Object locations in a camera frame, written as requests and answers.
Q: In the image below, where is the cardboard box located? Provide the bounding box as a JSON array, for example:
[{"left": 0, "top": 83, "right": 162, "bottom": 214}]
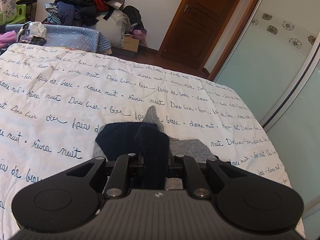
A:
[{"left": 123, "top": 36, "right": 140, "bottom": 53}]

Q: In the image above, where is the white quilt with script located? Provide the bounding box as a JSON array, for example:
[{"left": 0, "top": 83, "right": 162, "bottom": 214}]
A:
[{"left": 1, "top": 44, "right": 290, "bottom": 239}]

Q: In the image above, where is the crumpled white plastic bag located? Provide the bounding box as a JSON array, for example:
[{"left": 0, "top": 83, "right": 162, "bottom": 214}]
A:
[{"left": 17, "top": 22, "right": 47, "bottom": 46}]

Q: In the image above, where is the folded clothes stack left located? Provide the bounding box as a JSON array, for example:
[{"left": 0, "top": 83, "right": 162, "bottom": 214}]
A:
[{"left": 0, "top": 30, "right": 17, "bottom": 49}]

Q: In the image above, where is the green plastic basket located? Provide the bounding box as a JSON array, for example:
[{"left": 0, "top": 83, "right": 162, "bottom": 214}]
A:
[{"left": 0, "top": 3, "right": 27, "bottom": 26}]

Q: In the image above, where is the pile of clothes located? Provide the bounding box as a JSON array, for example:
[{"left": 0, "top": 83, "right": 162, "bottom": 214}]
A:
[{"left": 44, "top": 0, "right": 147, "bottom": 49}]

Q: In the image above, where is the floral pillow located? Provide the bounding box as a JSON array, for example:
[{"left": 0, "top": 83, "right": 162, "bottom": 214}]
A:
[{"left": 1, "top": 0, "right": 17, "bottom": 23}]

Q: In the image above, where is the navy blue garment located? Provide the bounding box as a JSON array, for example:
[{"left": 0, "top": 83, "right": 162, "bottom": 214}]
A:
[{"left": 95, "top": 122, "right": 169, "bottom": 190}]

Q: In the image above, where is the brown wooden door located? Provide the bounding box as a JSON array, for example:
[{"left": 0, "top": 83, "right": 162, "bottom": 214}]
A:
[{"left": 158, "top": 0, "right": 258, "bottom": 80}]

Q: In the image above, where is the frosted glass wardrobe door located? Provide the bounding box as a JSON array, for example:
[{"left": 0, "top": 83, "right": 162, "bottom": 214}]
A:
[{"left": 216, "top": 0, "right": 319, "bottom": 239}]

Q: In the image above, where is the grey knit sweater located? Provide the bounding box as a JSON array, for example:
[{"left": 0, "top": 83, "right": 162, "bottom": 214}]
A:
[{"left": 92, "top": 106, "right": 213, "bottom": 188}]

